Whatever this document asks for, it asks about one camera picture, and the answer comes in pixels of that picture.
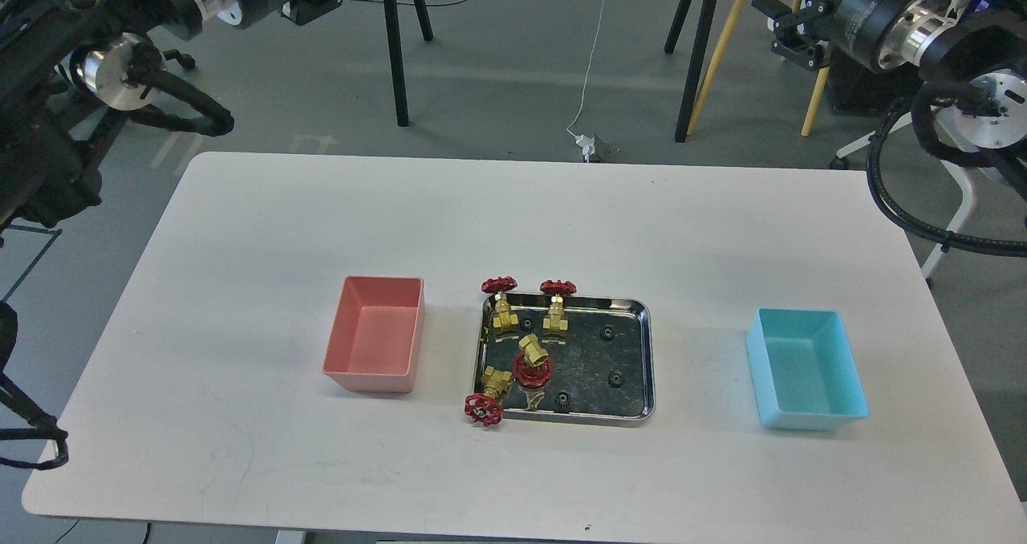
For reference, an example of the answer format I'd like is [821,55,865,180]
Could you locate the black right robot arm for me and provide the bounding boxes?
[751,0,1026,258]

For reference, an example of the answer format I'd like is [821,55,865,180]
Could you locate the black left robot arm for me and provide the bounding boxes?
[2,0,341,243]

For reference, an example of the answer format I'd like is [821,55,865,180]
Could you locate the black tripod legs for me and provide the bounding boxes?
[664,0,718,143]
[383,0,434,128]

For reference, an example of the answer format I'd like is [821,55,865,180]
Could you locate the pink plastic box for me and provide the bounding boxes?
[322,276,425,395]

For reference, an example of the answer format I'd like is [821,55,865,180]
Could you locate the brass valve red handle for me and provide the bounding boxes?
[465,366,514,427]
[514,333,553,389]
[539,278,577,340]
[481,276,520,339]

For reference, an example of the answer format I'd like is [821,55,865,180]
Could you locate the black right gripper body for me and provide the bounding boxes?
[752,0,839,71]

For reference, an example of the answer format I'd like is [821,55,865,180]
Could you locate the black tripod legs right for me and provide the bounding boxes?
[664,0,718,143]

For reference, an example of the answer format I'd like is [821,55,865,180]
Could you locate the white chair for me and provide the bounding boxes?
[826,112,978,289]

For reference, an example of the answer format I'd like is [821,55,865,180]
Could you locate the black tripod legs left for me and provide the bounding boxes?
[383,0,434,128]

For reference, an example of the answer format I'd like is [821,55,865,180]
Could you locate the white power adapter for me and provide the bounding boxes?
[574,134,619,164]

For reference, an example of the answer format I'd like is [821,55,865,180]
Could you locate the white cable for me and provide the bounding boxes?
[566,0,615,140]

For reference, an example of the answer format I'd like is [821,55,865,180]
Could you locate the blue plastic box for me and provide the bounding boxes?
[747,307,870,432]

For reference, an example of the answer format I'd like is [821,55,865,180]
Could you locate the steel tray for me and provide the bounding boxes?
[472,292,656,424]

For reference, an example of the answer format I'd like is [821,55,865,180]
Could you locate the wooden easel legs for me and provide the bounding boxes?
[676,0,831,142]

